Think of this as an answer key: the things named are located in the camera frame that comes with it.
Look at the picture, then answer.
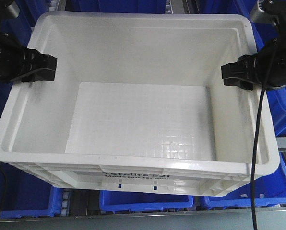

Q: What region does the blue bin of tote shelf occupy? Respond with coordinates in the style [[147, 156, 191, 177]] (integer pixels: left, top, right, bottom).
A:
[[0, 0, 50, 154], [199, 0, 286, 137]]

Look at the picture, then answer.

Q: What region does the right shelf front bar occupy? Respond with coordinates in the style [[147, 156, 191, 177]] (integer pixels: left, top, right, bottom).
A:
[[0, 207, 286, 230]]

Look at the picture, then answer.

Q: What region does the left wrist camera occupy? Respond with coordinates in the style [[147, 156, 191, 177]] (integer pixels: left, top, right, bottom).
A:
[[0, 0, 20, 19]]

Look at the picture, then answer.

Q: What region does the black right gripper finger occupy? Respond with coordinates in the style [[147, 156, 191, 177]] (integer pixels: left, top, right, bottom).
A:
[[221, 55, 253, 81], [223, 78, 254, 90]]

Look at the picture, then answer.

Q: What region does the blue bin left of tote right shelf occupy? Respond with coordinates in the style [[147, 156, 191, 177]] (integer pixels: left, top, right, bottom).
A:
[[0, 0, 50, 154]]

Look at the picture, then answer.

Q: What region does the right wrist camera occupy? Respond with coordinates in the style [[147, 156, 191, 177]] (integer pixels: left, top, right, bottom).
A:
[[250, 0, 286, 35]]

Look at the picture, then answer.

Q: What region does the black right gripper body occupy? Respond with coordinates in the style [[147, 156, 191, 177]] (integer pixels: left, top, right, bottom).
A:
[[245, 39, 286, 90]]

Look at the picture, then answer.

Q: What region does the blue bin lower centre right shelf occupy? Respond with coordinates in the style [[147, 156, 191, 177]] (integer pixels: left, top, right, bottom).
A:
[[99, 190, 194, 213]]

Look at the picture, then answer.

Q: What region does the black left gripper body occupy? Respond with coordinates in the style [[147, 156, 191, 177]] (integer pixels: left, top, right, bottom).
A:
[[0, 33, 37, 83]]

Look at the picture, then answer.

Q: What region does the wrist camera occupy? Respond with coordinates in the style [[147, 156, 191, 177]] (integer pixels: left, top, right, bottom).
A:
[[0, 0, 20, 19], [250, 0, 286, 35]]

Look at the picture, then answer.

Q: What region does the black right camera cable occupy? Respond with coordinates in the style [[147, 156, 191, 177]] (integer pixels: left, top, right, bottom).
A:
[[250, 45, 278, 230]]

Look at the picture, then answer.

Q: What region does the white plastic tote bin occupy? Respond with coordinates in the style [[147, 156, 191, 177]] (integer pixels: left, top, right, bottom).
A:
[[0, 12, 280, 197]]

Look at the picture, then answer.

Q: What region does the blue bin lower left right shelf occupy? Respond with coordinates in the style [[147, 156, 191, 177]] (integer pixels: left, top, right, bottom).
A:
[[0, 163, 63, 219]]

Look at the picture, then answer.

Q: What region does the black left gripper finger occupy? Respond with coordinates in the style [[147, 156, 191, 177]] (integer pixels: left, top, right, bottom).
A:
[[32, 49, 57, 71], [21, 68, 55, 82]]

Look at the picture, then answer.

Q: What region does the blue bin shelf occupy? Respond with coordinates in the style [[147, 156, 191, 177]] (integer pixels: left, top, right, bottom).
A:
[[0, 163, 63, 219], [199, 156, 286, 210], [99, 190, 194, 213]]

